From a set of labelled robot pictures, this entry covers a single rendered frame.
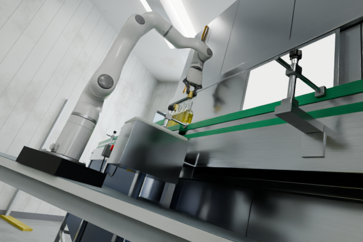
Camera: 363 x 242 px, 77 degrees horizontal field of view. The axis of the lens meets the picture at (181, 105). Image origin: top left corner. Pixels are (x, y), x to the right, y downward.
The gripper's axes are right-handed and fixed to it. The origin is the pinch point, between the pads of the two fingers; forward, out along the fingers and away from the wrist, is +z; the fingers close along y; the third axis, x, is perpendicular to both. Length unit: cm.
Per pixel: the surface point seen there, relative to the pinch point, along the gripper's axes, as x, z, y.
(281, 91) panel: 55, 14, -18
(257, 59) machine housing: 37.7, -10.9, -17.9
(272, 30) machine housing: 42, -29, -22
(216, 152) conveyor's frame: 49, 44, 3
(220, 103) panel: 16.3, 8.6, -12.5
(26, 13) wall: -182, -113, 179
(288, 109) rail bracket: 85, 40, 9
